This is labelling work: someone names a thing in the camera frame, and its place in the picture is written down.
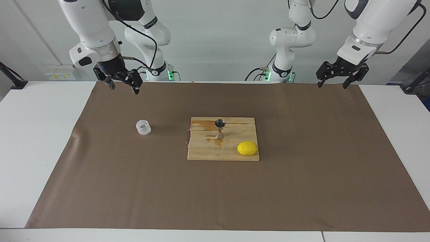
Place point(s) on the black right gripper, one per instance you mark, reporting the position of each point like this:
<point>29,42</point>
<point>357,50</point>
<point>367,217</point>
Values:
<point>112,67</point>

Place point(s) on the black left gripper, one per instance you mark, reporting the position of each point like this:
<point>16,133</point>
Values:
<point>344,69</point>

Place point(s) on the clear textured glass cup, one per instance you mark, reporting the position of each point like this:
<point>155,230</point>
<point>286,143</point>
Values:
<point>143,127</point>

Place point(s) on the steel cocktail jigger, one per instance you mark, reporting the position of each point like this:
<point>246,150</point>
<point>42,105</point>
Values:
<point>220,123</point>

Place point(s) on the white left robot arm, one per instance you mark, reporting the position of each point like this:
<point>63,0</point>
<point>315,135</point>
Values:
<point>376,23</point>

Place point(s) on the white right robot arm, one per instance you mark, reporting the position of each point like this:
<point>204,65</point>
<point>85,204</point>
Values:
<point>90,23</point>

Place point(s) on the wooden cutting board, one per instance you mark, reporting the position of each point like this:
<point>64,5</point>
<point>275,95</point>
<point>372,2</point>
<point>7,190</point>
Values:
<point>201,153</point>

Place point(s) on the brown paper table mat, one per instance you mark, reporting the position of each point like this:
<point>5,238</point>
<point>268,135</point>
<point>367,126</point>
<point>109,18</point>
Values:
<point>134,188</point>

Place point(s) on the yellow lemon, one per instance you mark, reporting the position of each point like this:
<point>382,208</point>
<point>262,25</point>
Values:
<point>247,148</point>

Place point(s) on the white yellow wall socket box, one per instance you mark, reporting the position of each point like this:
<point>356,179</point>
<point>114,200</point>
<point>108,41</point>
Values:
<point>60,73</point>

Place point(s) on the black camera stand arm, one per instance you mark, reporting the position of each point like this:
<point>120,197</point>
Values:
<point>16,83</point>
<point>411,87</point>

